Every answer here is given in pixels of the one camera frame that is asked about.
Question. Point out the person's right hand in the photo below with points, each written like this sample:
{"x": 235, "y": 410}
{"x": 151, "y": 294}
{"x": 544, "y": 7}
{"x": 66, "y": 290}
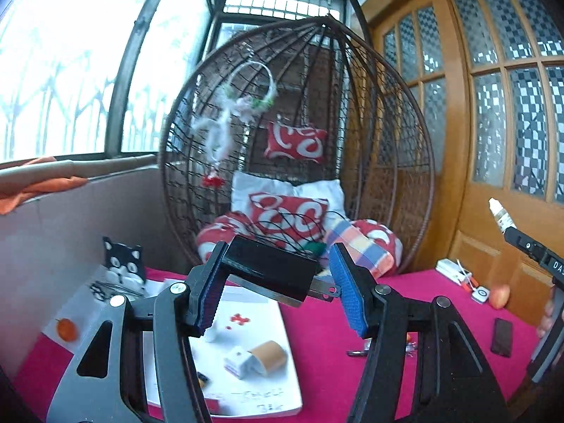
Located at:
{"x": 546, "y": 313}

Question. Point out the yellow dropper bottle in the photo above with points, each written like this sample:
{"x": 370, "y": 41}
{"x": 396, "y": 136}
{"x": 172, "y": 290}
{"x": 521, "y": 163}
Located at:
{"x": 500, "y": 216}

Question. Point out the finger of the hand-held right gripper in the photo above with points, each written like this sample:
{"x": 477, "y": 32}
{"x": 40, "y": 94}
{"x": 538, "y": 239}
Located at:
{"x": 535, "y": 251}

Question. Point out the white cushion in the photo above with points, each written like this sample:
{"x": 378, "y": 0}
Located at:
{"x": 246, "y": 187}

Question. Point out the white board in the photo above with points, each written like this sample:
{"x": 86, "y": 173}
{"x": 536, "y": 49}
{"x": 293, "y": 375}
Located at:
{"x": 83, "y": 313}

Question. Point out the white feather dreamcatcher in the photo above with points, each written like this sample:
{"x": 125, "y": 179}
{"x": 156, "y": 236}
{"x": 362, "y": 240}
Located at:
{"x": 220, "y": 127}

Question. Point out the plaid cloth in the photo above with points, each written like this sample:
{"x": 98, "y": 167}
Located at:
{"x": 352, "y": 246}

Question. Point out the white red medicine box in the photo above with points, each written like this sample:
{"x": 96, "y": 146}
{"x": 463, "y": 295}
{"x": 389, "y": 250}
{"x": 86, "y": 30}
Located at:
{"x": 240, "y": 359}

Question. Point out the dark green cloth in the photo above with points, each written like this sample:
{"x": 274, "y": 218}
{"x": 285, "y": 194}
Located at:
{"x": 315, "y": 249}

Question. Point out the red apple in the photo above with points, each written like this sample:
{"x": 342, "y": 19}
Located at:
{"x": 499, "y": 297}

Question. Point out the white tray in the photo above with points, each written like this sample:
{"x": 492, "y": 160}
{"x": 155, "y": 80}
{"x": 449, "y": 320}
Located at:
{"x": 260, "y": 330}

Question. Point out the brown tape roll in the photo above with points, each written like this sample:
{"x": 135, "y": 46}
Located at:
{"x": 271, "y": 354}

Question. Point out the small red white pillow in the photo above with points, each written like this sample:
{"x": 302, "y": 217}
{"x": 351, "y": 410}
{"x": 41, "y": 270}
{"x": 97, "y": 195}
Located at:
{"x": 295, "y": 141}

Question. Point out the barred window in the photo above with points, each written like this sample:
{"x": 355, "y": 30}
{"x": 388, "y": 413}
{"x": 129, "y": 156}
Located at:
{"x": 57, "y": 75}

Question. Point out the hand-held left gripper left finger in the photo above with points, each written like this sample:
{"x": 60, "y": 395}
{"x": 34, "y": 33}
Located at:
{"x": 205, "y": 299}

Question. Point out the small metal tool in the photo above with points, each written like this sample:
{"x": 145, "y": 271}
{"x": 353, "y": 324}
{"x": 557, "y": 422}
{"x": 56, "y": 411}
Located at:
{"x": 354, "y": 353}

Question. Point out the pink tablecloth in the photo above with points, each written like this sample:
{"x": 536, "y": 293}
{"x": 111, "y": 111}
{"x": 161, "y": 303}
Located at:
{"x": 326, "y": 361}

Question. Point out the black white cat holder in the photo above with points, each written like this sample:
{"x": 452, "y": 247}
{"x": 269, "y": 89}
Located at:
{"x": 121, "y": 264}

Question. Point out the black charger plug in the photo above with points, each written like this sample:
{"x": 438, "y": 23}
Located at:
{"x": 268, "y": 268}

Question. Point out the wooden door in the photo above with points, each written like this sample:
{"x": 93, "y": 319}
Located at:
{"x": 462, "y": 163}

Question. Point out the orange ball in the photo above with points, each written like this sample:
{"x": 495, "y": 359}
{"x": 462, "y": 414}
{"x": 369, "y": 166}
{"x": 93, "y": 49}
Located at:
{"x": 67, "y": 329}

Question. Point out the brown cardboard tube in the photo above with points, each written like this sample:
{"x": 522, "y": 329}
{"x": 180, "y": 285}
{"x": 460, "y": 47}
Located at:
{"x": 110, "y": 163}

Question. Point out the orange cloth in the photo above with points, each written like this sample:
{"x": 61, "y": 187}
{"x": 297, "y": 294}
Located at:
{"x": 26, "y": 189}

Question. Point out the brown wicker hanging chair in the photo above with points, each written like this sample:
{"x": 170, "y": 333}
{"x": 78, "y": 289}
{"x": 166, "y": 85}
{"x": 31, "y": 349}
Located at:
{"x": 387, "y": 211}

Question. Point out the black white patterned object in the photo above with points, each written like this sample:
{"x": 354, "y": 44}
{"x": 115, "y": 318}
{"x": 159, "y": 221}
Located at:
{"x": 110, "y": 290}

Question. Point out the white bottle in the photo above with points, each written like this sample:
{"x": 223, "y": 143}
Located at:
{"x": 211, "y": 334}

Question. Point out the yellow black box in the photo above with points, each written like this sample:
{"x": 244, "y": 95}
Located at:
{"x": 202, "y": 380}

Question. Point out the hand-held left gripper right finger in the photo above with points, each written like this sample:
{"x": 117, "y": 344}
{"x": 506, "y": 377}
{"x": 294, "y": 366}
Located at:
{"x": 348, "y": 291}

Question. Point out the white grey button device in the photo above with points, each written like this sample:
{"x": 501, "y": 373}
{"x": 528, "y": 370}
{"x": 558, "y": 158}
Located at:
{"x": 480, "y": 294}

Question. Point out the black smartphone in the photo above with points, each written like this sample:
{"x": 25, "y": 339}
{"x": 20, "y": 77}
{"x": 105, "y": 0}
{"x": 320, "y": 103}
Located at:
{"x": 502, "y": 337}

